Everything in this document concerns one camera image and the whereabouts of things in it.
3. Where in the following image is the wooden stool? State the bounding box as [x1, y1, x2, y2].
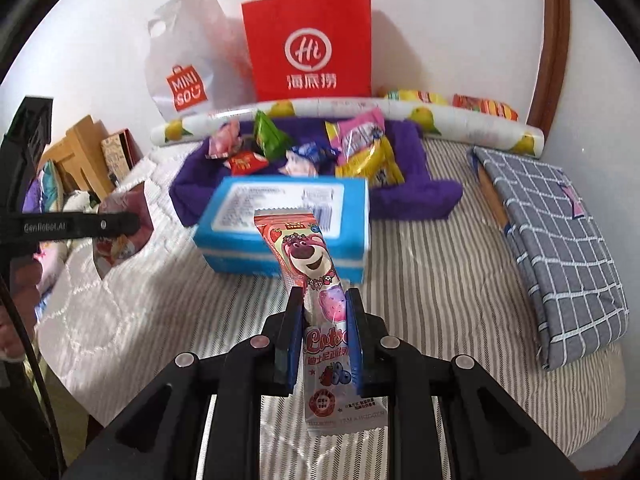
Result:
[37, 115, 116, 201]

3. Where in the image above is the green snack packet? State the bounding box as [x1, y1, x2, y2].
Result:
[252, 110, 293, 163]

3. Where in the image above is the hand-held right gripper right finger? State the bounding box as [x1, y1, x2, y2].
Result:
[345, 287, 571, 480]

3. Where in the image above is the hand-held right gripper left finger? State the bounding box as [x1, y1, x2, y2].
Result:
[65, 287, 306, 480]

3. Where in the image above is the grey striped bed sheet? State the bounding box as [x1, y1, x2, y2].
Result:
[90, 135, 626, 480]

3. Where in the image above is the person's left hand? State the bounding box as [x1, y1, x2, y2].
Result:
[0, 252, 42, 361]

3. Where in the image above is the pink white candy packet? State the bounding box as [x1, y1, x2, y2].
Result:
[284, 150, 321, 177]
[207, 120, 246, 159]

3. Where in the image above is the red orange chips bag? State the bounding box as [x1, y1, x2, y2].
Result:
[452, 94, 519, 122]

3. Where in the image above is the red paper bag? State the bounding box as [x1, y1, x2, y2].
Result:
[241, 0, 373, 102]

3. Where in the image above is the yellow chips bag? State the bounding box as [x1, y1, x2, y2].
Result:
[382, 89, 451, 107]

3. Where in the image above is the yellow snack packet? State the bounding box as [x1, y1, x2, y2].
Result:
[335, 137, 406, 188]

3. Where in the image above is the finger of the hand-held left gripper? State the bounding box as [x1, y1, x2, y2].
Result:
[80, 211, 142, 238]

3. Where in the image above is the pink printed snack pouch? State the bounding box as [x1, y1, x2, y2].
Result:
[91, 182, 153, 281]

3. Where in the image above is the pink snack packet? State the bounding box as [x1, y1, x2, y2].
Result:
[325, 107, 387, 168]

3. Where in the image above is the blue candy packet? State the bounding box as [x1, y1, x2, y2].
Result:
[291, 142, 341, 165]

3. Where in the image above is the blue box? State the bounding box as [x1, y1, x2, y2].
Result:
[192, 176, 372, 281]

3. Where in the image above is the brown picture box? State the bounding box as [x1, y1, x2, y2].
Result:
[100, 129, 143, 186]

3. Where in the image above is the white quilted blanket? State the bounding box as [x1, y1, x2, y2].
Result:
[37, 155, 306, 426]

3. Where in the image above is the grey checked folded quilt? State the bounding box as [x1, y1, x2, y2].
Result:
[467, 146, 630, 372]

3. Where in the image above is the lemon print rolled mat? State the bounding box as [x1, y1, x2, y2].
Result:
[150, 96, 543, 158]

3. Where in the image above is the purple fuzzy cloth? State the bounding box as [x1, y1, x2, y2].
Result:
[170, 115, 463, 226]

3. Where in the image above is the white plastic bag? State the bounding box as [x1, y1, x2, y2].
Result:
[145, 0, 257, 117]

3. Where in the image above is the pink bear print snack bar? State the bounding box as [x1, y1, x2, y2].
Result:
[252, 207, 391, 433]

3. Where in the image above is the pile of printed bedding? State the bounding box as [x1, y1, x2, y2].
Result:
[22, 165, 101, 311]

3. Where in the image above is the small red candy packet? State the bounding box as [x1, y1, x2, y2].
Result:
[227, 149, 268, 176]

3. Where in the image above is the brown wooden door frame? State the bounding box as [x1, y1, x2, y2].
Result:
[527, 0, 571, 131]

